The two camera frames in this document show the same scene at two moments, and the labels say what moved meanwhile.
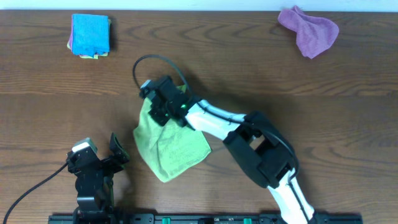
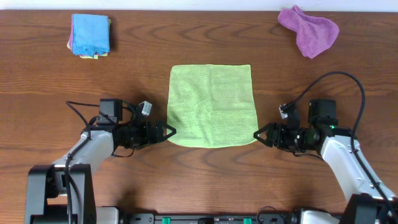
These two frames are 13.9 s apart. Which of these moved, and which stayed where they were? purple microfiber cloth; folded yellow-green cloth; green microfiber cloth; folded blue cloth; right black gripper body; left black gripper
Moved: right black gripper body; green microfiber cloth; left black gripper
Stayed: purple microfiber cloth; folded yellow-green cloth; folded blue cloth
